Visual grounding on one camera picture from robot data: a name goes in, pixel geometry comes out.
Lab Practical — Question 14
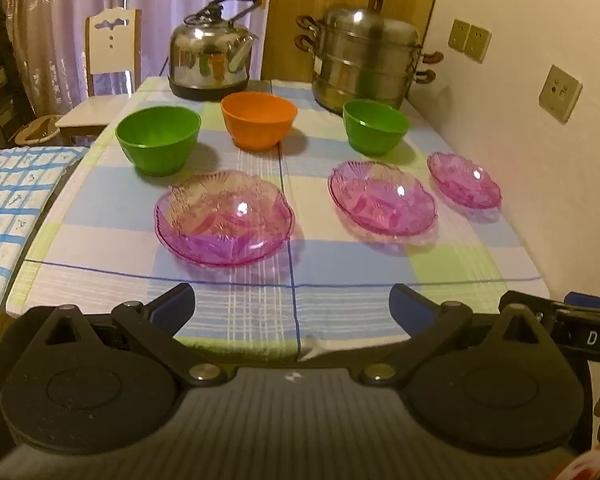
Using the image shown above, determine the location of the lilac curtain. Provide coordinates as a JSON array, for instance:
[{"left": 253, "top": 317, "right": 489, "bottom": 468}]
[{"left": 0, "top": 0, "right": 276, "bottom": 116}]

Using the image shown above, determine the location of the wall power socket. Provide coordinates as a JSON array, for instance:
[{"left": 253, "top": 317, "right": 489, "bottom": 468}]
[{"left": 539, "top": 65, "right": 583, "bottom": 125}]

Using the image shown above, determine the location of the double wall switch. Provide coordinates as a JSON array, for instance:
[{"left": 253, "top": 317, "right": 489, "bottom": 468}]
[{"left": 448, "top": 20, "right": 492, "bottom": 63}]

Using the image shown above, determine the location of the orange plastic bowl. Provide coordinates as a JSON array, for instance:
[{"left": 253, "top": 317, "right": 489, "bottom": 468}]
[{"left": 220, "top": 91, "right": 298, "bottom": 152}]

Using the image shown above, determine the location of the stainless steel kettle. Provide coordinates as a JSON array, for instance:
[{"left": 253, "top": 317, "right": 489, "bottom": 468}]
[{"left": 168, "top": 0, "right": 262, "bottom": 101}]

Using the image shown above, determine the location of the stainless steel steamer pot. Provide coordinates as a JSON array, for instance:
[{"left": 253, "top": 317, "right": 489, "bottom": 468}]
[{"left": 294, "top": 0, "right": 444, "bottom": 114}]

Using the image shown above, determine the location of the small pink glass plate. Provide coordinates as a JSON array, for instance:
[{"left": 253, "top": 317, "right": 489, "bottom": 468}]
[{"left": 427, "top": 152, "right": 502, "bottom": 209}]

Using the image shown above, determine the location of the blue white patterned cloth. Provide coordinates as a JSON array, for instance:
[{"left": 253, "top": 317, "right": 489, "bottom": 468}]
[{"left": 0, "top": 146, "right": 87, "bottom": 307}]

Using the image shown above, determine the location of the middle pink glass plate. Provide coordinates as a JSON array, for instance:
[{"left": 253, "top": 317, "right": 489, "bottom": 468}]
[{"left": 327, "top": 160, "right": 437, "bottom": 237}]

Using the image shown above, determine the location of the checkered pastel tablecloth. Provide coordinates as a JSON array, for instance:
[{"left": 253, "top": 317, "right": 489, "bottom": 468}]
[{"left": 6, "top": 81, "right": 548, "bottom": 360}]

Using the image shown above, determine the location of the green plastic bowl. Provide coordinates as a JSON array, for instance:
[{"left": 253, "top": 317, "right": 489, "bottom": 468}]
[
  {"left": 342, "top": 99, "right": 410, "bottom": 157},
  {"left": 116, "top": 105, "right": 201, "bottom": 177}
]

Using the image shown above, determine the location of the large pink glass plate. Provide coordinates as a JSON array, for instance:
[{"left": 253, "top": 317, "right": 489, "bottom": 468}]
[{"left": 154, "top": 170, "right": 296, "bottom": 268}]

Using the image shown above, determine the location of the white wooden chair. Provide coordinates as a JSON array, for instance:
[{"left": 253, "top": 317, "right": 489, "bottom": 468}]
[{"left": 57, "top": 6, "right": 142, "bottom": 145}]

